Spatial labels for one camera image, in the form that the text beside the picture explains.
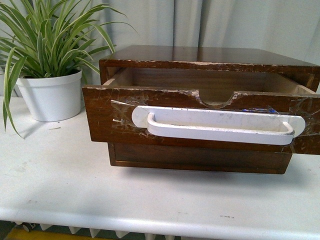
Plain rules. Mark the white plant pot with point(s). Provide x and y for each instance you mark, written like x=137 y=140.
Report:
x=52 y=99

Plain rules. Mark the green spider plant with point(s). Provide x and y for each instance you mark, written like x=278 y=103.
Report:
x=44 y=39

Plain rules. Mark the brown wooden drawer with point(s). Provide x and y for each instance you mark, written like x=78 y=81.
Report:
x=109 y=105
x=193 y=158

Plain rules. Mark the white drawer handle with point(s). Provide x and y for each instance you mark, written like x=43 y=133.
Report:
x=219 y=125

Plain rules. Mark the brown wooden drawer cabinet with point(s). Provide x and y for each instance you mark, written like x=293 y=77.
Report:
x=215 y=59

